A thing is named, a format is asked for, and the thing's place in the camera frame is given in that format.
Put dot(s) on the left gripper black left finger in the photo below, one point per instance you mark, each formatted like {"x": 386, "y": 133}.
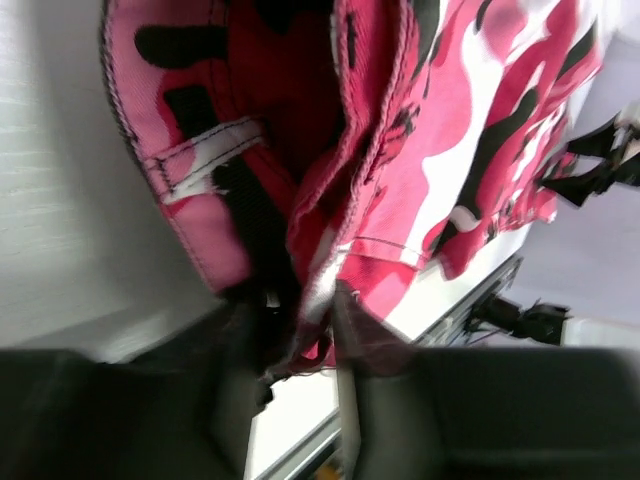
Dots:
{"x": 182, "y": 410}

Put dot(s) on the pink camouflage trousers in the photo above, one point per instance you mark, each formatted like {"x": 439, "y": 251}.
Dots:
{"x": 298, "y": 146}

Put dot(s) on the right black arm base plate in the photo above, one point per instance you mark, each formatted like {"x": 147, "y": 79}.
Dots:
{"x": 542, "y": 322}

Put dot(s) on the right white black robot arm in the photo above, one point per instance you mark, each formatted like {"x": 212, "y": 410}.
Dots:
{"x": 616, "y": 147}

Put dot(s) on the aluminium frame rail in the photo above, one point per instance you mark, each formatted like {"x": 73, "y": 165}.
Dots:
{"x": 298, "y": 436}

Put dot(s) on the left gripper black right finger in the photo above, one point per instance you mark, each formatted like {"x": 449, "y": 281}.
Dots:
{"x": 409, "y": 412}

